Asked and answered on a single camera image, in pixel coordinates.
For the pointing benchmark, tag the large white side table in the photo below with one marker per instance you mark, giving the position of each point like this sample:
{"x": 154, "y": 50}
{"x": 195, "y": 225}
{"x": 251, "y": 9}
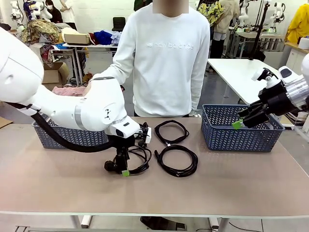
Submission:
{"x": 231, "y": 77}

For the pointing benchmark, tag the yellow garment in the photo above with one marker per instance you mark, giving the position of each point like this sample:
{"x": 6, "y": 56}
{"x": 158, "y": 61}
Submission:
{"x": 298, "y": 24}

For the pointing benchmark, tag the dark red cloth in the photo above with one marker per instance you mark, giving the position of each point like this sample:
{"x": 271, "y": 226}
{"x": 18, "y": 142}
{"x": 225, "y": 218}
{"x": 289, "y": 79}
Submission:
{"x": 93, "y": 38}

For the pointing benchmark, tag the person in white sweatshirt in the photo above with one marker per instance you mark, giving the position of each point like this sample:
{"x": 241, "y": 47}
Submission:
{"x": 169, "y": 72}

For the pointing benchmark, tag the flat cardboard sheet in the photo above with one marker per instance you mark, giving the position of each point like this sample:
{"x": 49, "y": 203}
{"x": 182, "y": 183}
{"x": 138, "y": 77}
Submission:
{"x": 4, "y": 123}

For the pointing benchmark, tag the white table leg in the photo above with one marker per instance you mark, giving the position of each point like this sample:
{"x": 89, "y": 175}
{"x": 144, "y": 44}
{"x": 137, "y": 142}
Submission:
{"x": 218, "y": 224}
{"x": 83, "y": 221}

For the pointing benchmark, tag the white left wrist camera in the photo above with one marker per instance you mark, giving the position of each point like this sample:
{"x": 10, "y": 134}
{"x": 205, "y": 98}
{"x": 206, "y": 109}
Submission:
{"x": 148, "y": 135}

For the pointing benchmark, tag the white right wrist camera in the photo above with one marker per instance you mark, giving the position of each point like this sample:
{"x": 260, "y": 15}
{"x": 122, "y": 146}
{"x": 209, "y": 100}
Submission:
{"x": 257, "y": 75}

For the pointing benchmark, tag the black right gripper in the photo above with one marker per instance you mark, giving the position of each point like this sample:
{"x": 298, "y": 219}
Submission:
{"x": 277, "y": 99}

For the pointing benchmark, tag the red checked cloth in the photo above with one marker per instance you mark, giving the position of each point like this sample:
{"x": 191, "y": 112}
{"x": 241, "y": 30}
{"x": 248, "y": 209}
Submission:
{"x": 70, "y": 91}

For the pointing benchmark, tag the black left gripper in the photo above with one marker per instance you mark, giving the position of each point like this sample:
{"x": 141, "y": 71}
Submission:
{"x": 122, "y": 143}

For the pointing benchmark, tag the blue cloth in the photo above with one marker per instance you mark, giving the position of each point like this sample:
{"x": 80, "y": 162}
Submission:
{"x": 102, "y": 37}

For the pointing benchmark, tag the person's right forearm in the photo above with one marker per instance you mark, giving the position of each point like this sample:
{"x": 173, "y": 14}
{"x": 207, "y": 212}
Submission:
{"x": 113, "y": 71}

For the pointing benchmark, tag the light blue shirt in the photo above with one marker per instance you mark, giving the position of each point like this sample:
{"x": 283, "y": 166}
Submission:
{"x": 117, "y": 38}

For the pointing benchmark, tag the tan cardboard box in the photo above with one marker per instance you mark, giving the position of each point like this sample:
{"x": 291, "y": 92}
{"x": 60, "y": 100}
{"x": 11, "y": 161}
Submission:
{"x": 77, "y": 38}

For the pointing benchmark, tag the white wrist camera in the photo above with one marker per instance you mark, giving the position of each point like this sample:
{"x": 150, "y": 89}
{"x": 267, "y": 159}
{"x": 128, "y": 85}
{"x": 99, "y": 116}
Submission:
{"x": 257, "y": 75}
{"x": 148, "y": 135}

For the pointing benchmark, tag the white table holding clothes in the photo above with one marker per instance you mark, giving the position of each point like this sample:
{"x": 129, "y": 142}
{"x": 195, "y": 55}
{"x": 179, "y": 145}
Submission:
{"x": 96, "y": 46}

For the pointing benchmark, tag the black tripod stand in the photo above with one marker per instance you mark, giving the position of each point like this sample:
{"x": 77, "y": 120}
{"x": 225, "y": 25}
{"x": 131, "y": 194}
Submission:
{"x": 259, "y": 31}

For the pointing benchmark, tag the white cylinder roll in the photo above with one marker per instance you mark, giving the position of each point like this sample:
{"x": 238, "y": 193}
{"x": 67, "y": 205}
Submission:
{"x": 304, "y": 43}

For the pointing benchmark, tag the person in yellow floral shirt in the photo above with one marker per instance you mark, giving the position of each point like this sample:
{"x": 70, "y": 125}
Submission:
{"x": 217, "y": 19}

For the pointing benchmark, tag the open cardboard floor box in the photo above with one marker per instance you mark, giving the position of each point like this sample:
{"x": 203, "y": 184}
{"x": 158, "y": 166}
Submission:
{"x": 55, "y": 72}

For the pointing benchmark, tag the black chair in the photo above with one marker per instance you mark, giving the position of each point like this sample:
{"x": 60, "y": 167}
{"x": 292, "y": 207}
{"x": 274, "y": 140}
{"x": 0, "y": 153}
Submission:
{"x": 119, "y": 24}

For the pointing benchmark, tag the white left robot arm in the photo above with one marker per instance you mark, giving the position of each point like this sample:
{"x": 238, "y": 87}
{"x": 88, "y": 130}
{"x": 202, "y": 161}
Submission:
{"x": 60, "y": 108}

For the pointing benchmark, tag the person with face mask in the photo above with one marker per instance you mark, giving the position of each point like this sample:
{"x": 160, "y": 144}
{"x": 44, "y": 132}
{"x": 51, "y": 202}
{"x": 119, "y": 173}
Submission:
{"x": 54, "y": 12}

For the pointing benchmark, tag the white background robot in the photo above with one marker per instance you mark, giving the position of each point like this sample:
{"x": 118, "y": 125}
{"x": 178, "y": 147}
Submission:
{"x": 242, "y": 17}
{"x": 38, "y": 9}
{"x": 17, "y": 12}
{"x": 276, "y": 17}

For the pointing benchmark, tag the person in white top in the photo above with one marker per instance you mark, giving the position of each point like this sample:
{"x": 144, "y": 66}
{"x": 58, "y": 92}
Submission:
{"x": 68, "y": 14}

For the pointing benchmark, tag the blue plastic basket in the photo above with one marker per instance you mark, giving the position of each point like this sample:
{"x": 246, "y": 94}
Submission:
{"x": 60, "y": 139}
{"x": 241, "y": 141}

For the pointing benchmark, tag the patterned clothes pile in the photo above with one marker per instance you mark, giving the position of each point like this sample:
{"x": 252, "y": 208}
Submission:
{"x": 41, "y": 31}

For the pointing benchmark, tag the black foot pedal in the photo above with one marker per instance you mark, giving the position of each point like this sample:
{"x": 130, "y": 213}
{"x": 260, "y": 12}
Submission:
{"x": 164, "y": 223}

